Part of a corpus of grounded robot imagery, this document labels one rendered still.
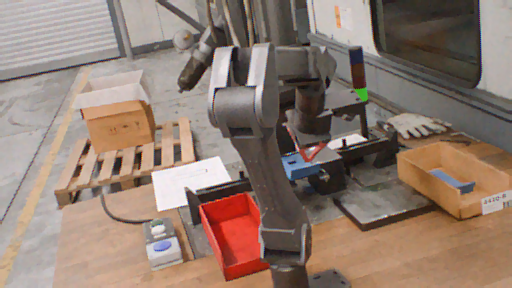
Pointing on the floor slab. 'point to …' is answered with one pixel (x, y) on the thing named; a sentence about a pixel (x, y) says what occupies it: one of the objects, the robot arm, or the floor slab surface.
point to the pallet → (82, 172)
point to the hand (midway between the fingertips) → (305, 153)
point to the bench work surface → (474, 244)
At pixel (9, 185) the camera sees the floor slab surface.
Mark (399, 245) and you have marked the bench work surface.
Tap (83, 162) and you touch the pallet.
